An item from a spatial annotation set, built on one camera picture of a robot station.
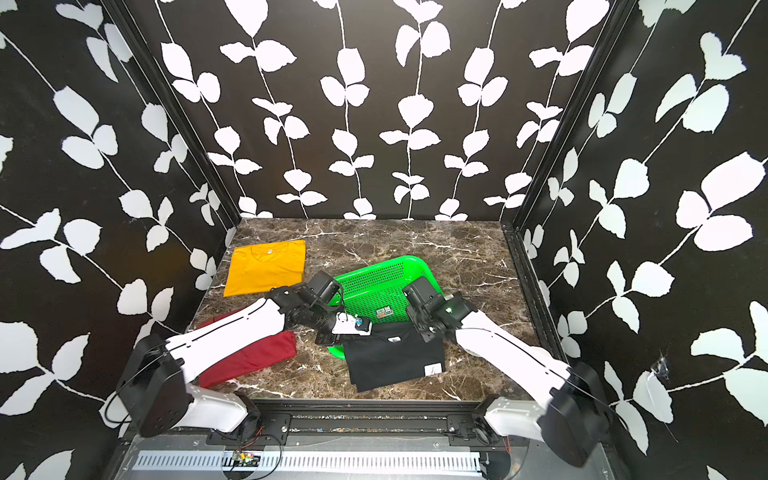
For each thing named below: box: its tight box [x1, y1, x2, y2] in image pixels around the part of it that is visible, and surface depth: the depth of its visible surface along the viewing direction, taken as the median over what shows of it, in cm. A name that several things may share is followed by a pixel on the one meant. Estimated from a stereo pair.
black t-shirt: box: [343, 321, 446, 393], surface depth 80 cm
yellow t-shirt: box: [224, 240, 306, 297], surface depth 109 cm
